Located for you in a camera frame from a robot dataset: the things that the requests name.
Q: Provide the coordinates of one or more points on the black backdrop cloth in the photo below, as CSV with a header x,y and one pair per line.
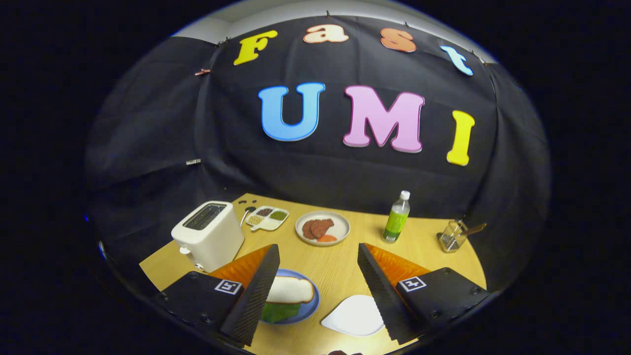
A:
x,y
325,172

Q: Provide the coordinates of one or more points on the white bread slice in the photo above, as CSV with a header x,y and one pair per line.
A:
x,y
291,290

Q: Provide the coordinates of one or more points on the white toaster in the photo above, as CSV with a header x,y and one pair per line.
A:
x,y
212,246

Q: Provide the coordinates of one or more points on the white divided dish with beans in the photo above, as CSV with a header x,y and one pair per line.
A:
x,y
268,225

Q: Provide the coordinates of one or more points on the clear glass cup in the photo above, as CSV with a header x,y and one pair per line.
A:
x,y
451,239

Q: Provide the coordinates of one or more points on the green lettuce leaf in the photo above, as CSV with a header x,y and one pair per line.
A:
x,y
278,312

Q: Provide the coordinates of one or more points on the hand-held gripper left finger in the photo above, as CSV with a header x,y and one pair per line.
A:
x,y
256,296

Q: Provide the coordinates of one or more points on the green label plastic bottle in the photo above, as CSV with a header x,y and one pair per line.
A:
x,y
396,222

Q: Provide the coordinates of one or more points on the white round plate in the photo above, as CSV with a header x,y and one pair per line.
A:
x,y
341,224

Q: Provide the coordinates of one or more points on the blue round plate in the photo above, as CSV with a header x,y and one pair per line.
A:
x,y
310,309

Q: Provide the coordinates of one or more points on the white leaf-shaped plate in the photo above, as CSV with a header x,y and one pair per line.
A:
x,y
352,318

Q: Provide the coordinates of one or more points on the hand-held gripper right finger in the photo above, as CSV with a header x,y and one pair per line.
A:
x,y
382,296

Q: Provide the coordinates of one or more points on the red tomato slice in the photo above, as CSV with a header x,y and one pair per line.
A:
x,y
327,238

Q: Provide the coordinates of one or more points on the brown meat slice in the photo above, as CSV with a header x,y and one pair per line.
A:
x,y
323,227
306,230

